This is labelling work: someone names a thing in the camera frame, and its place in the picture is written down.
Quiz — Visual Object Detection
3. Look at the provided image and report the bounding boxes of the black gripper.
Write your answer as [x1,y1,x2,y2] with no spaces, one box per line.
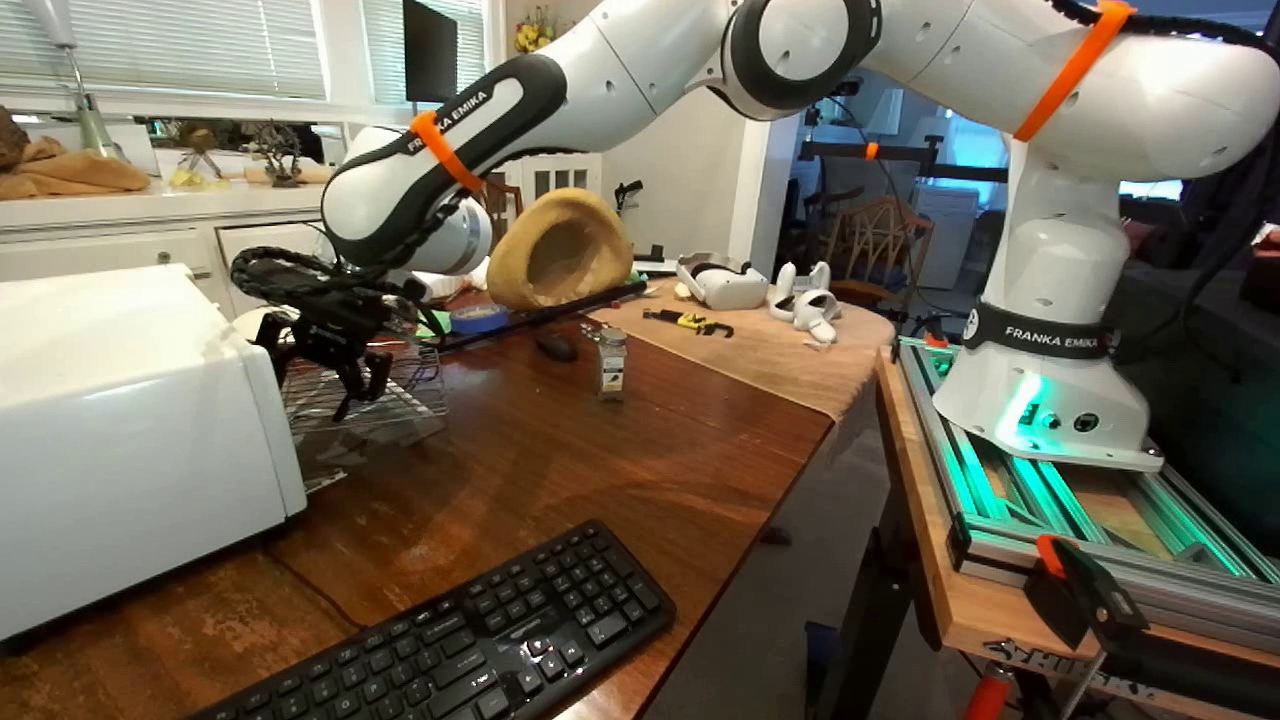
[255,282,421,418]

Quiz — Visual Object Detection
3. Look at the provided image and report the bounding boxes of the metal roasting rack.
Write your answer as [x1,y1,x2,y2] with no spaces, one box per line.
[285,369,449,492]

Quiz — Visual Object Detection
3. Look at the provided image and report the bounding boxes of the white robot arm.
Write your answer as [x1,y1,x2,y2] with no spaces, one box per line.
[231,0,1280,473]

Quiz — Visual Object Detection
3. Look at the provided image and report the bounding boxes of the white toaster oven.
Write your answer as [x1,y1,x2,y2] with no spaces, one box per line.
[0,262,309,639]

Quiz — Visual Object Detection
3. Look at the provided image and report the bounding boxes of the black computer mouse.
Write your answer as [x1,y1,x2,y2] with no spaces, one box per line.
[536,336,579,362]

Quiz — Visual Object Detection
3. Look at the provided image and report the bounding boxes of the white sideboard cabinet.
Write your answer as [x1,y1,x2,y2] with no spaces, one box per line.
[0,189,328,316]

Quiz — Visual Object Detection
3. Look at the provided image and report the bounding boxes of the tan straw hat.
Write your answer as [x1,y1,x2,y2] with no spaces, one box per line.
[490,189,634,311]

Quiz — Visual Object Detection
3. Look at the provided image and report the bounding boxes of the glass spice jar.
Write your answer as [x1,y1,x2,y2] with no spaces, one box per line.
[596,327,627,400]

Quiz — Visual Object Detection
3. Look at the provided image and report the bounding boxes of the long black stick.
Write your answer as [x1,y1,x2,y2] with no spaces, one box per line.
[436,278,647,352]

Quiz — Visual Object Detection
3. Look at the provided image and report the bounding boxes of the black computer keyboard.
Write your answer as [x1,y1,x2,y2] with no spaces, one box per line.
[198,519,678,720]

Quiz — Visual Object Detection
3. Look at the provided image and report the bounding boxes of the white VR headset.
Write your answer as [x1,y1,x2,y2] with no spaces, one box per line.
[678,262,770,311]

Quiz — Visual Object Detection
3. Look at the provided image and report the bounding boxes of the white VR controller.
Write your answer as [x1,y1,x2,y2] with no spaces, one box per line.
[770,258,840,347]

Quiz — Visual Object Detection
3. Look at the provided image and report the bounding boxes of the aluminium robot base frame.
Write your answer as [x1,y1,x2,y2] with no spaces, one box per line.
[889,336,1280,655]

